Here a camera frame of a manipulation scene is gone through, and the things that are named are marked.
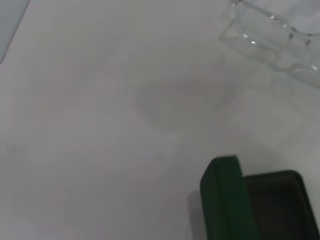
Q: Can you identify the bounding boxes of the green glasses case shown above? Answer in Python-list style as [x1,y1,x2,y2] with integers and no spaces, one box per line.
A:
[199,154,313,240]

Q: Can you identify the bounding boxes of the clear white glasses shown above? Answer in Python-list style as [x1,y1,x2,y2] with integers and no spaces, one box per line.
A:
[218,0,320,90]

